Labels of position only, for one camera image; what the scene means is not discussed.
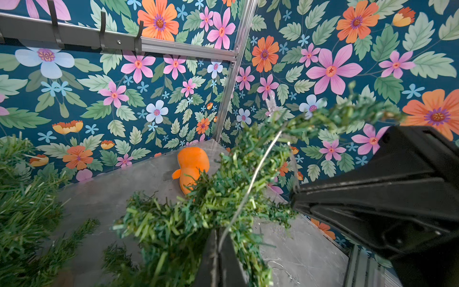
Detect aluminium frame struts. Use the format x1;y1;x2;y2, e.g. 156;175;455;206
141;0;258;142

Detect black coat hook rail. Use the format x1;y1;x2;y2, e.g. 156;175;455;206
1;1;143;53

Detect green christmas tree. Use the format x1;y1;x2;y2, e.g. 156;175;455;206
1;136;100;287
104;94;403;287

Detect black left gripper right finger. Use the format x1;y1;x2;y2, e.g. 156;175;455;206
290;126;459;287

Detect clear string light wire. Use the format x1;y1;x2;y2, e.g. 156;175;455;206
218;96;300;252

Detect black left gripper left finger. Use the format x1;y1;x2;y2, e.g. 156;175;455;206
193;228;247;287

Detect orange plush toy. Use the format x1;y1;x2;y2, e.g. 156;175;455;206
172;147;210;195

